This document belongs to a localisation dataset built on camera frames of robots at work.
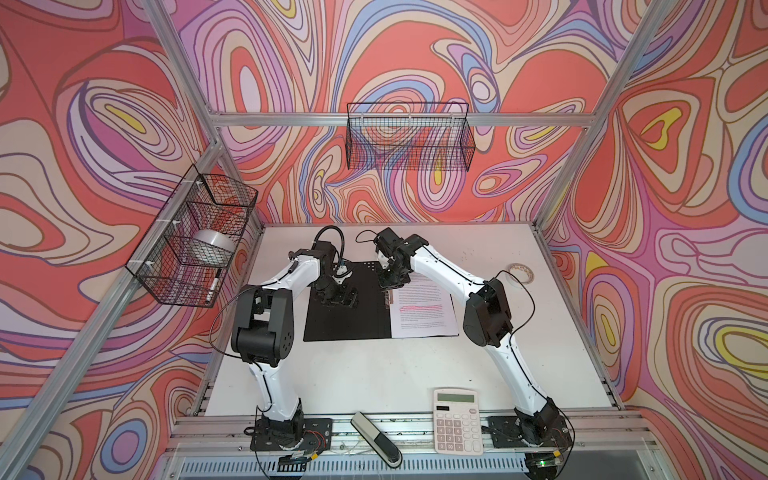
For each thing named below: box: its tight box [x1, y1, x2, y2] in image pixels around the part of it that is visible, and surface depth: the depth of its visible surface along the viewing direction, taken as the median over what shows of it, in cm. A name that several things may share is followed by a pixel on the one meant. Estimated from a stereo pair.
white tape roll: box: [508, 263, 535, 285], surface depth 107 cm
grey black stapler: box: [350, 411, 403, 469], surface depth 73 cm
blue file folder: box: [303, 261, 459, 342], surface depth 95 cm
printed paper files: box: [390, 272, 460, 339], surface depth 95 cm
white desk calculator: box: [433, 388, 484, 456], surface depth 75 cm
